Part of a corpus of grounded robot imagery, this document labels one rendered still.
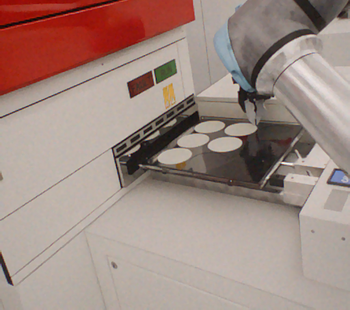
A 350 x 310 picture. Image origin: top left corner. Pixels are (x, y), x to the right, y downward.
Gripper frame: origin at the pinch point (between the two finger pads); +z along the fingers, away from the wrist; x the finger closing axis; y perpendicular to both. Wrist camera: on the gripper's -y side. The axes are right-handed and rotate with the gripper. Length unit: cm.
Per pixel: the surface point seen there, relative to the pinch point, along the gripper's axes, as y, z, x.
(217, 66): -321, 66, 114
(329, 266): 57, 5, -16
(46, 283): 25, 15, -68
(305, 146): 13.0, 6.4, 9.2
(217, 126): -6.2, 1.3, -10.1
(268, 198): 29.3, 8.3, -12.3
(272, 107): -0.8, -2.3, 6.9
